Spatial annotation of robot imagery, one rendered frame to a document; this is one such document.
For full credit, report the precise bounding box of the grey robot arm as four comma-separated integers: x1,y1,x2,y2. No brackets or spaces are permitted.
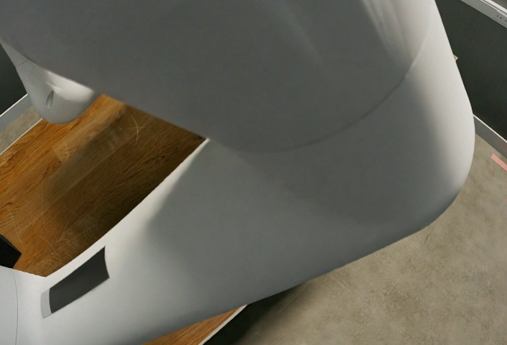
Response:
0,0,475,345

